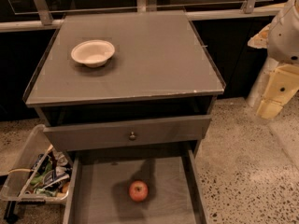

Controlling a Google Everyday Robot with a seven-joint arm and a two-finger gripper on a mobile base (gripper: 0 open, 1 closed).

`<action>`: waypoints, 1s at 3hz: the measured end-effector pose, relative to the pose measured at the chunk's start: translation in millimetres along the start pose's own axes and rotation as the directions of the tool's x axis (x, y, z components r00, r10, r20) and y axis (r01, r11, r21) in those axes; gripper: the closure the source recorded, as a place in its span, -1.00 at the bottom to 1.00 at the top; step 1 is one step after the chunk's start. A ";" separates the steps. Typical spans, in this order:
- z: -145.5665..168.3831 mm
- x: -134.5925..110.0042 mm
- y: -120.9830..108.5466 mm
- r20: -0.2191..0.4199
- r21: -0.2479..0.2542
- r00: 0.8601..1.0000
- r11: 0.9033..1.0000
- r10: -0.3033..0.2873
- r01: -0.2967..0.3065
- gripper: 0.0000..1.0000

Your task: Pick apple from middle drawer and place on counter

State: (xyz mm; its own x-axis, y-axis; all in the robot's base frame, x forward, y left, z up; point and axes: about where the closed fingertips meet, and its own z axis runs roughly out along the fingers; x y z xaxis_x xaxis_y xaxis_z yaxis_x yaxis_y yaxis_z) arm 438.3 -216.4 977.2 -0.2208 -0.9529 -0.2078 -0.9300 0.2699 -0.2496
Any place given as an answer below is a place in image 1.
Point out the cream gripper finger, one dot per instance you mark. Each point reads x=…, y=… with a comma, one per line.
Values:
x=260, y=40
x=283, y=84

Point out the red apple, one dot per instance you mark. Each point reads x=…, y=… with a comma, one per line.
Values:
x=138, y=191

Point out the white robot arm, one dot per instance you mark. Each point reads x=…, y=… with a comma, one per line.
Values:
x=283, y=37

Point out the grey drawer cabinet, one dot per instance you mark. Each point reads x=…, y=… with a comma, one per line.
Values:
x=159, y=70

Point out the round metal drawer knob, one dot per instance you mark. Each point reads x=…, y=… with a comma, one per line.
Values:
x=132, y=136

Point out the grey open middle drawer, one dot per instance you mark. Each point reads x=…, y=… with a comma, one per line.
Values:
x=99, y=191

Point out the grey top drawer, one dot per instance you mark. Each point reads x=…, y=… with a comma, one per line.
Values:
x=116, y=134

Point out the white paper bowl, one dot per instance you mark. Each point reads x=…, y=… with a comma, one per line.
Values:
x=93, y=53

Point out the snack packets in bin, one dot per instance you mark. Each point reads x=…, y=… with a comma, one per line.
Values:
x=50, y=175

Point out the clear plastic bin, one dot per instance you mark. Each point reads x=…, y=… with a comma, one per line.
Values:
x=18, y=177

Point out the metal rail frame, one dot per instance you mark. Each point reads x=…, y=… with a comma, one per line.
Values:
x=45, y=19

